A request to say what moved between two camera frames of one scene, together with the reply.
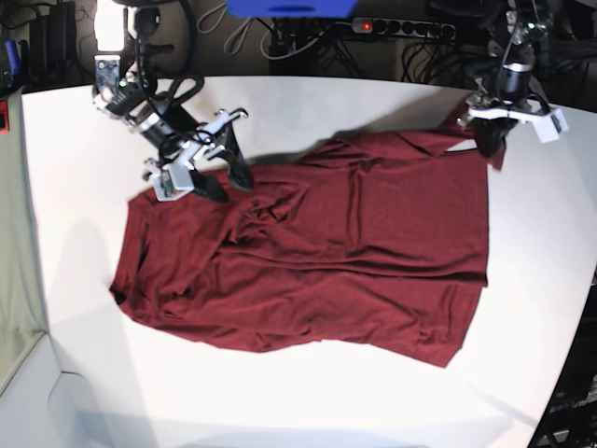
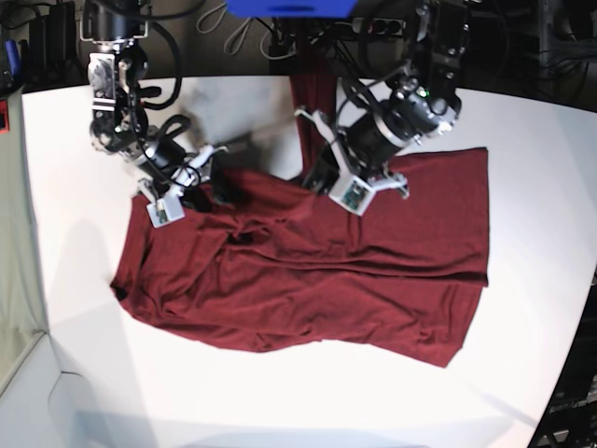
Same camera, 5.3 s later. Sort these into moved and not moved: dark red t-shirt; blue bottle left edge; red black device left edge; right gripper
Moved: right gripper
Not moved: red black device left edge; blue bottle left edge; dark red t-shirt
